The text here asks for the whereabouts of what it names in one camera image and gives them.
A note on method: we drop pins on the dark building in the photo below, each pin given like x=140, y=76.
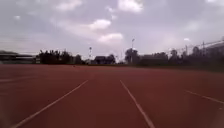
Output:
x=101, y=60

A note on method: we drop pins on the floodlight pole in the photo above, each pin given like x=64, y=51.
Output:
x=132, y=45
x=90, y=53

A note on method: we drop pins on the row of dark trees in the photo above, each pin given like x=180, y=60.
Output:
x=58, y=57
x=160, y=59

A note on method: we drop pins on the low building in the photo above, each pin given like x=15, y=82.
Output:
x=16, y=59

